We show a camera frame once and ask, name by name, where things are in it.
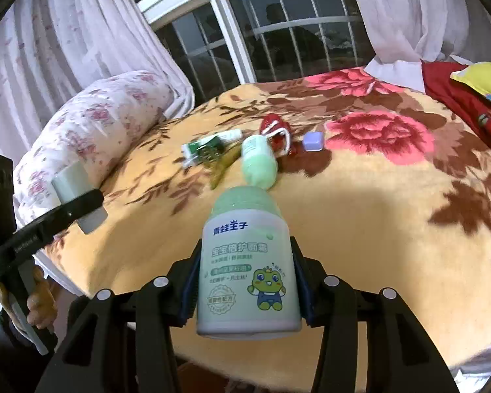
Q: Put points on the right white sheer curtain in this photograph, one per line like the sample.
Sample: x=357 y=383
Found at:
x=407 y=33

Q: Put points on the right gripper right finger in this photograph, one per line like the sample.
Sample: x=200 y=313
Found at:
x=401 y=357

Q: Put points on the pale green white-cap bottle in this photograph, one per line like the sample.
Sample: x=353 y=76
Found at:
x=72 y=183

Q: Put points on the green pump lotion bottle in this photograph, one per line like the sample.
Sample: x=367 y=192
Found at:
x=259 y=165

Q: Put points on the window with metal bars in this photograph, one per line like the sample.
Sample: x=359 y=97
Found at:
x=220 y=44

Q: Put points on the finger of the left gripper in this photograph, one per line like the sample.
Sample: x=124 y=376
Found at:
x=41 y=232

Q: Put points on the dark green tube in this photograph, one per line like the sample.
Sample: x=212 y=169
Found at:
x=206 y=154

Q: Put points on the red cloth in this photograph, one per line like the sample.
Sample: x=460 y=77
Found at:
x=472 y=108

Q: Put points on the person's left hand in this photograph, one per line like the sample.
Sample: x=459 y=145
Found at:
x=41 y=303

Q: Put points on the small lavender square box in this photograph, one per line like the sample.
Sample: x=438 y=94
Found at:
x=313 y=141

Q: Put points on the white green toothpaste tube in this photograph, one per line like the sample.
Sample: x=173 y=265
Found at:
x=223 y=138

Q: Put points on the yellow floral plush blanket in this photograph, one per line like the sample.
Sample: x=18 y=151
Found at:
x=401 y=190

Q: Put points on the floral rolled quilt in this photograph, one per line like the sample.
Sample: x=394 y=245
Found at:
x=96 y=127

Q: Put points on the yellow cartoon pillow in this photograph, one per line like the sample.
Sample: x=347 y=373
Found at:
x=477 y=77

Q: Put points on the left white sheer curtain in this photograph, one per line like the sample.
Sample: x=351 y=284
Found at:
x=50 y=50

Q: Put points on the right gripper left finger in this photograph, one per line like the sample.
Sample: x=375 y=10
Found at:
x=122 y=342

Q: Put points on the green white cream bottle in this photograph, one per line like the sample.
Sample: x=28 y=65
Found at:
x=247 y=284

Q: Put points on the white sheer curtain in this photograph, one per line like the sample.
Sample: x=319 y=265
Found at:
x=407 y=33
x=50 y=50

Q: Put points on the olive green hair clip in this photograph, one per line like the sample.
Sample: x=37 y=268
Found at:
x=220 y=167

